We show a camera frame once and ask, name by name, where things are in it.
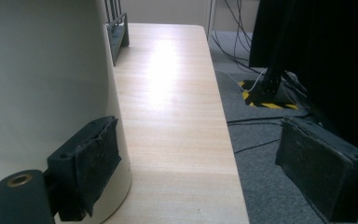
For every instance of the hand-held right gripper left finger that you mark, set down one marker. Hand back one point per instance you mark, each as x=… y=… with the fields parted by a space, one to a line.
x=87 y=161

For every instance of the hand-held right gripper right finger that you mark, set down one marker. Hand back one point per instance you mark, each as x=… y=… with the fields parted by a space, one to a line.
x=320 y=168

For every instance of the white tumbler with lid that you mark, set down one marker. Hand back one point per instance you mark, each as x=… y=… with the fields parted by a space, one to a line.
x=43 y=77

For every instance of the yellow black hazard tape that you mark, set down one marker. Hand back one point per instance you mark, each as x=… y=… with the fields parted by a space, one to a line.
x=272 y=105

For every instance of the black metal stand base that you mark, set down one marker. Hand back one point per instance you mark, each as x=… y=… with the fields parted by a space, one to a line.
x=272 y=84

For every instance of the black curtain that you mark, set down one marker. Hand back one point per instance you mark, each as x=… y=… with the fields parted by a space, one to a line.
x=332 y=56

